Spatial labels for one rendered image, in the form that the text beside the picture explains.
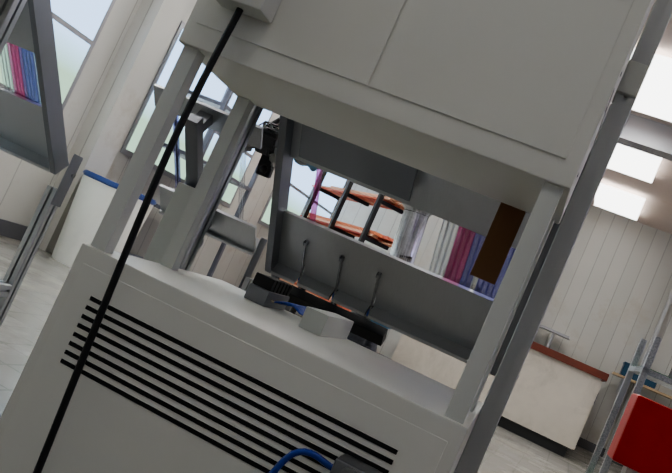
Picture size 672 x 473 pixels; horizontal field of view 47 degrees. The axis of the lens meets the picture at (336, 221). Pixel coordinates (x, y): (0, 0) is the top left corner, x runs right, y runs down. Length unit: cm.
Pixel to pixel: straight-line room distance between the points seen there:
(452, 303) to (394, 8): 95
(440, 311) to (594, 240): 988
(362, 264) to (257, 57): 89
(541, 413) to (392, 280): 692
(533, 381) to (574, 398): 45
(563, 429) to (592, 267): 356
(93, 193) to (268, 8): 490
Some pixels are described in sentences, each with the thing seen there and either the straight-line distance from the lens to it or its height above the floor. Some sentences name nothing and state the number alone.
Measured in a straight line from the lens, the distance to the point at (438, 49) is 127.
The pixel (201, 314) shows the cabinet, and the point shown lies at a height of 60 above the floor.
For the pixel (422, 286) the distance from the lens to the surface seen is 204.
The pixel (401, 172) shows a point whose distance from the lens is 181.
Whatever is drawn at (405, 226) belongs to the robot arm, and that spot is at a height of 98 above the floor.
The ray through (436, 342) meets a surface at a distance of 211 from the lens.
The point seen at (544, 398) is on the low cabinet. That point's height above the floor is 48.
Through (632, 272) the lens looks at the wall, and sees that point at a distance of 1185.
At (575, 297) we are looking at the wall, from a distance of 1178.
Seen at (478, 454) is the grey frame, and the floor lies 54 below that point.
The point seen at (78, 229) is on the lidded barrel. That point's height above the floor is 28.
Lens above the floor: 74
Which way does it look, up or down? 4 degrees up
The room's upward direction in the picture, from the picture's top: 24 degrees clockwise
